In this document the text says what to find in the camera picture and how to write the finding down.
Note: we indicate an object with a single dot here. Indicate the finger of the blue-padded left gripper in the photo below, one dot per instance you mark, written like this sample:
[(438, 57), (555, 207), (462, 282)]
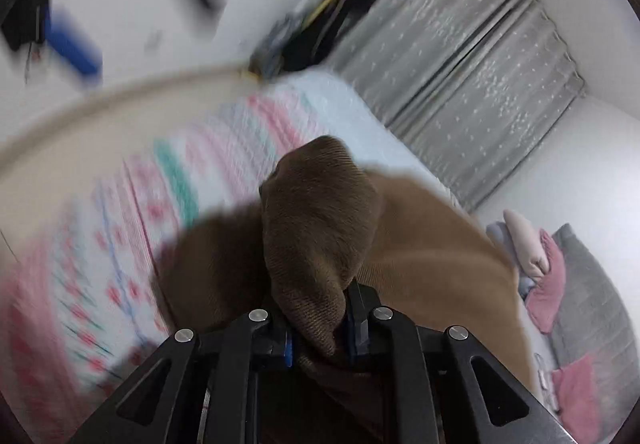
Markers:
[(72, 45)]

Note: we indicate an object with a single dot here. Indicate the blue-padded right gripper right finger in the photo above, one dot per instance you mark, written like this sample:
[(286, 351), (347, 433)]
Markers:
[(440, 386)]

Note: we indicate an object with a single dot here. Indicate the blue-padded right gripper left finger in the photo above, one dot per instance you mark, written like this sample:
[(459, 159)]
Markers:
[(195, 387)]

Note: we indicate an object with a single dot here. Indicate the brown corduroy fur-collar coat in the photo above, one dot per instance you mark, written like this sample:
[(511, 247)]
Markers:
[(319, 224)]

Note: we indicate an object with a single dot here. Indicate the dark clothes on rack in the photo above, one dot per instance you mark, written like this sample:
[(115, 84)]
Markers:
[(306, 39)]

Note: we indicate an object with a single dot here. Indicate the pink pillow near window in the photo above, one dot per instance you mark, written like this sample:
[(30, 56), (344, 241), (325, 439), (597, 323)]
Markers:
[(544, 300)]

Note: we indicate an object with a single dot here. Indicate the patterned knit bed blanket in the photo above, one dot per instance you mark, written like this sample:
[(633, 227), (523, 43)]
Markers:
[(78, 312)]

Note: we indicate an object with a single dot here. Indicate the folded pink and grey quilts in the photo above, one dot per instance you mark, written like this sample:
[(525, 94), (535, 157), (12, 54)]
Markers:
[(521, 241)]

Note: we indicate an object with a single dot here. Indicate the grey padded headboard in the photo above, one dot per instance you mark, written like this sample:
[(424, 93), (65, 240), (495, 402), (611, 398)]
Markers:
[(593, 321)]

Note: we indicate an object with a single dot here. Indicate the light blue bed sheet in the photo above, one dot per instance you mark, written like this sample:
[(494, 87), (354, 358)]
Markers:
[(370, 123)]

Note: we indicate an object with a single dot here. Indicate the grey dotted curtain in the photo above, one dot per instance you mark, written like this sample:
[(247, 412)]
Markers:
[(471, 87)]

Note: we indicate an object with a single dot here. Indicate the pink pillow near wall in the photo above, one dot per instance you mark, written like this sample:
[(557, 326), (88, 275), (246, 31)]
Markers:
[(575, 391)]

